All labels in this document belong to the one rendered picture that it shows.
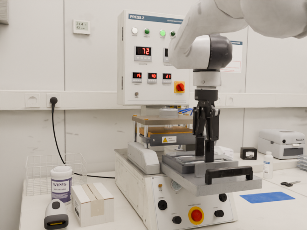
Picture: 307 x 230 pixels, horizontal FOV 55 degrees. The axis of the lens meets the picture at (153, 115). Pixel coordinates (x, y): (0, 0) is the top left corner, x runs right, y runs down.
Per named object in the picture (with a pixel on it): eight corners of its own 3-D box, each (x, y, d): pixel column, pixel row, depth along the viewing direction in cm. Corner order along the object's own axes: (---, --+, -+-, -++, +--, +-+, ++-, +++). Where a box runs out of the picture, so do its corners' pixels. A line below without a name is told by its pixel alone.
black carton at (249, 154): (240, 157, 190) (240, 147, 189) (253, 157, 190) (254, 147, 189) (242, 159, 184) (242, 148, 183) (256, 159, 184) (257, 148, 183)
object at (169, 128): (139, 136, 129) (139, 114, 129) (184, 134, 137) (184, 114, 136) (152, 143, 113) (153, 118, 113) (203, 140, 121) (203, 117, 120)
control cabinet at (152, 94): (115, 148, 144) (116, 15, 139) (177, 145, 156) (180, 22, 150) (124, 156, 129) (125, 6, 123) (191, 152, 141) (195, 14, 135)
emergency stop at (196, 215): (191, 222, 102) (189, 210, 103) (201, 220, 103) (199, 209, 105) (193, 222, 101) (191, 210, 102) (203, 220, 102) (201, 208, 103)
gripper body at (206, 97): (189, 88, 98) (189, 116, 98) (202, 88, 90) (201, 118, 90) (209, 88, 100) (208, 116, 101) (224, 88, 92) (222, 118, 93)
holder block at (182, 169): (161, 161, 106) (161, 154, 105) (210, 157, 112) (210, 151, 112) (182, 174, 90) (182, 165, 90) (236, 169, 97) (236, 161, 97)
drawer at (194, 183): (157, 170, 107) (157, 149, 106) (209, 166, 115) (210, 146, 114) (196, 200, 80) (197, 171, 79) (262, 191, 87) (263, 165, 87)
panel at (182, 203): (157, 233, 97) (150, 176, 102) (234, 221, 107) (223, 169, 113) (159, 233, 95) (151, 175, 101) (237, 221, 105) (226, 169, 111)
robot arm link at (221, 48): (199, 68, 81) (236, 69, 81) (201, 19, 80) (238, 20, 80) (190, 72, 99) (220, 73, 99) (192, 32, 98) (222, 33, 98)
